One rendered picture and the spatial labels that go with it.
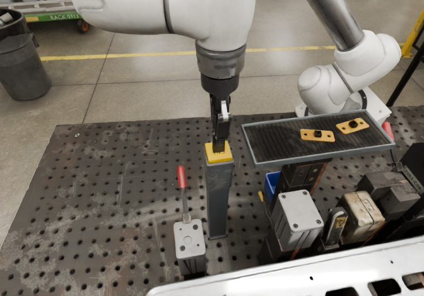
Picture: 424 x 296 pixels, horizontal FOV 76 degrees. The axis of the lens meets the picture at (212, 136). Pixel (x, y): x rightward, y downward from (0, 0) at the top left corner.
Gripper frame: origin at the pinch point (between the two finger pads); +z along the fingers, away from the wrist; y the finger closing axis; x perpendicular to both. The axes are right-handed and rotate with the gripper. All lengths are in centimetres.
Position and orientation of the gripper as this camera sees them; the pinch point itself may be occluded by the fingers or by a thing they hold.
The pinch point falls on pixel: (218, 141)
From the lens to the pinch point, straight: 66.2
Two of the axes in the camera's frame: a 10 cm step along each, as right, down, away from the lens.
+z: 0.0, 6.9, 7.2
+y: 1.8, 7.1, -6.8
